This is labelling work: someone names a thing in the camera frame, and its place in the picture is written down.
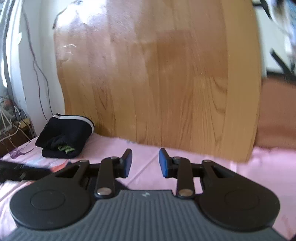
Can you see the brown perforated cushion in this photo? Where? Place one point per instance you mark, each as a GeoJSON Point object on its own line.
{"type": "Point", "coordinates": [276, 125]}

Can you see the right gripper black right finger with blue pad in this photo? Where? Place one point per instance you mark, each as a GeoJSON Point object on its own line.
{"type": "Point", "coordinates": [179, 168]}

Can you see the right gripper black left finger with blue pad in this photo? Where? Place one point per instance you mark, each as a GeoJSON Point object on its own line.
{"type": "Point", "coordinates": [109, 169]}

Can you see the black folded garment white stripe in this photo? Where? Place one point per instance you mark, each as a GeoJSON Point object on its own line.
{"type": "Point", "coordinates": [64, 136]}

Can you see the black tape strips on wall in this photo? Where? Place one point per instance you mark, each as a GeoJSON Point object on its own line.
{"type": "Point", "coordinates": [276, 23]}

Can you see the pink floral bed sheet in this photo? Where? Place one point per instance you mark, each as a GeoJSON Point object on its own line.
{"type": "Point", "coordinates": [272, 168]}

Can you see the wooden headboard panel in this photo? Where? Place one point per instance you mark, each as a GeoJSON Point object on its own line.
{"type": "Point", "coordinates": [175, 74]}

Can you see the white wire rack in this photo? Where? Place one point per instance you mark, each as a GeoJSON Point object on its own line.
{"type": "Point", "coordinates": [11, 119]}

